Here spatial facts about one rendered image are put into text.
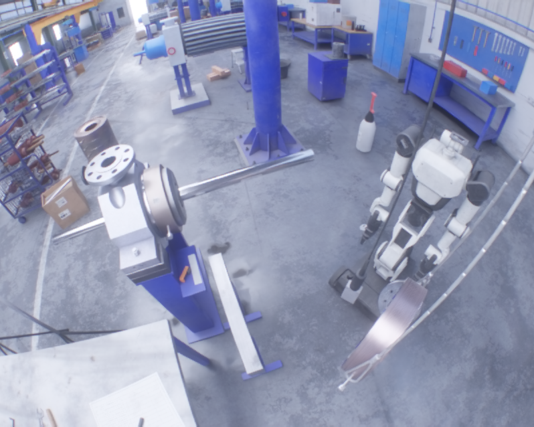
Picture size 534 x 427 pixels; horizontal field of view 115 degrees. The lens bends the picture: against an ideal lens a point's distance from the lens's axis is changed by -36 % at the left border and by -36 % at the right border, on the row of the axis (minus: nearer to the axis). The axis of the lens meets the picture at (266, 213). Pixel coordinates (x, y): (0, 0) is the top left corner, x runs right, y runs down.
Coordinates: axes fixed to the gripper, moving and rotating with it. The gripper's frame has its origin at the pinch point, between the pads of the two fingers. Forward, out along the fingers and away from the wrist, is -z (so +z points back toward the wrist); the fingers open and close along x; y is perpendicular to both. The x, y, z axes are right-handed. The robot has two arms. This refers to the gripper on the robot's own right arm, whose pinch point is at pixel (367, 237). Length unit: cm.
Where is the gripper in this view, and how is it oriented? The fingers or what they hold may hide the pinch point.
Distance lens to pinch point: 184.6
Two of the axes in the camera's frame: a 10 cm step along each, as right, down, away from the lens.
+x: -7.6, 3.8, -5.2
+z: 1.0, -7.3, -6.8
